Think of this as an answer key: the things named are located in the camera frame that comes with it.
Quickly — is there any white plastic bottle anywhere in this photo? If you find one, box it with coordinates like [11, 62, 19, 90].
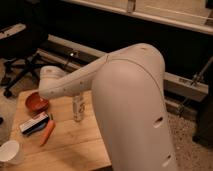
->
[73, 94, 85, 122]

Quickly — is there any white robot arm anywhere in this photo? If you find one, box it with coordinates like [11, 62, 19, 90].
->
[39, 43, 178, 171]

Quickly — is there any orange carrot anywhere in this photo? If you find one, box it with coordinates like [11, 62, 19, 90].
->
[40, 115, 55, 146]

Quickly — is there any red-brown bowl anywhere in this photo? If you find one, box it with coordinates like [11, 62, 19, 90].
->
[25, 92, 49, 113]

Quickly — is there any black office chair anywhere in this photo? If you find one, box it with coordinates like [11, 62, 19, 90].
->
[0, 22, 64, 99]

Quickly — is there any white paper cup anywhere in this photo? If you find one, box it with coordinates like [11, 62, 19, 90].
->
[0, 140, 24, 165]

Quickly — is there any long white metal rail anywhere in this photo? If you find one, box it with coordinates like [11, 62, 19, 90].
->
[38, 35, 209, 102]

